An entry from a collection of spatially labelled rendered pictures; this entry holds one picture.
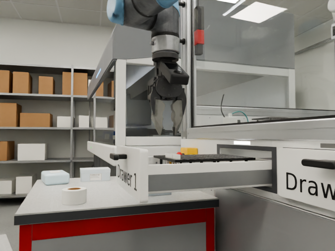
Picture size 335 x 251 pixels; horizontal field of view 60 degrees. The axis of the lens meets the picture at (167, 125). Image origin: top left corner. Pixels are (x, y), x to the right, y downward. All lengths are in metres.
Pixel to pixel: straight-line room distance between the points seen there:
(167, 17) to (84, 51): 4.37
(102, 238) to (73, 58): 4.39
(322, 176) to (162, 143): 1.10
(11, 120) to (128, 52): 3.22
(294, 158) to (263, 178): 0.11
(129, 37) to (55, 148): 3.54
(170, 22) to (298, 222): 0.56
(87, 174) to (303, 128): 0.92
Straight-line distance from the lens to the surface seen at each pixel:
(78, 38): 5.19
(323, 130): 0.66
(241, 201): 0.89
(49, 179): 1.27
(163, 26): 0.78
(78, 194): 0.89
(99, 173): 1.32
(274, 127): 0.75
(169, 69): 0.71
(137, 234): 0.90
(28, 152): 4.54
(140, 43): 1.65
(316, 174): 0.64
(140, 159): 0.60
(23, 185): 4.65
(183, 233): 0.95
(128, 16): 0.74
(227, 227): 0.98
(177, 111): 0.76
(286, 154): 0.70
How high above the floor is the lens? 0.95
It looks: 2 degrees up
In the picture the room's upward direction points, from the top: straight up
